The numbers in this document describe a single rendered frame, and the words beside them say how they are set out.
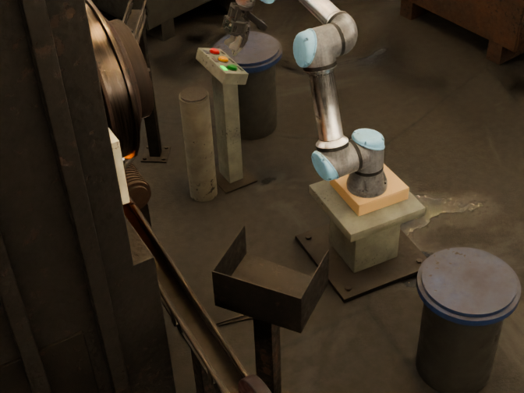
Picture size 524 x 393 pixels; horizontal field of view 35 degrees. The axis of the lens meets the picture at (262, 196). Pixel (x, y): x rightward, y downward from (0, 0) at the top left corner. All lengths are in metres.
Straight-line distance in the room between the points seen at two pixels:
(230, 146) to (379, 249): 0.81
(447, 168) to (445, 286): 1.23
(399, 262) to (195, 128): 0.97
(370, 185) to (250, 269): 0.77
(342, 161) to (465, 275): 0.59
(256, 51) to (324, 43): 1.03
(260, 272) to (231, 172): 1.28
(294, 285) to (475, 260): 0.66
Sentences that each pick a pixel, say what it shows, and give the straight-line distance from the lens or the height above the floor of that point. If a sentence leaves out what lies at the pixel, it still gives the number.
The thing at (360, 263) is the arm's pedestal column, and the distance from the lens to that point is 3.20.
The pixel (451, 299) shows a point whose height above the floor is 0.43.
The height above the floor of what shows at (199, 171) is 0.17.
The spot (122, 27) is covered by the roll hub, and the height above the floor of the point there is 1.25.
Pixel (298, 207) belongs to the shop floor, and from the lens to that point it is 3.53.
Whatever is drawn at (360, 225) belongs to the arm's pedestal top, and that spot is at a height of 0.30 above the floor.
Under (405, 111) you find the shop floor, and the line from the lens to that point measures 4.14.
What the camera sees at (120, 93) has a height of 1.19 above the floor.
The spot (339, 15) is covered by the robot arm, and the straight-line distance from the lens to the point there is 2.88.
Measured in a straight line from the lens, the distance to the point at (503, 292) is 2.66.
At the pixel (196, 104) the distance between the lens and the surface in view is 3.28.
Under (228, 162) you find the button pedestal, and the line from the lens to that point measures 3.58.
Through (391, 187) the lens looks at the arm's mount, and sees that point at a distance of 3.10.
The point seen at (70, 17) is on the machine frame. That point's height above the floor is 1.56.
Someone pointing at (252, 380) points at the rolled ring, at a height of 0.76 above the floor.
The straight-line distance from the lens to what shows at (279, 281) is 2.38.
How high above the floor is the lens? 2.31
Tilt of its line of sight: 40 degrees down
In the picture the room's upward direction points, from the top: 2 degrees counter-clockwise
